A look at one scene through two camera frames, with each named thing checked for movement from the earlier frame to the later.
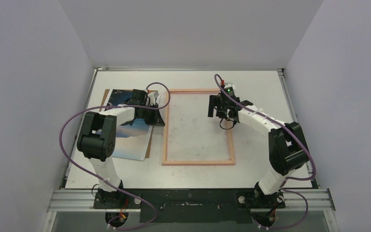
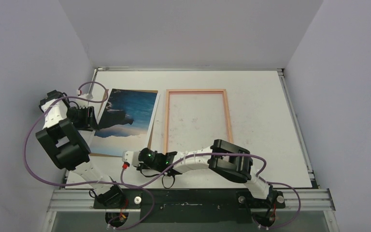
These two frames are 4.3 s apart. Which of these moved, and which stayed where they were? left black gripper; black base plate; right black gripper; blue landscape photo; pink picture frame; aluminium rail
Moved: right black gripper; left black gripper
Stayed: black base plate; blue landscape photo; pink picture frame; aluminium rail
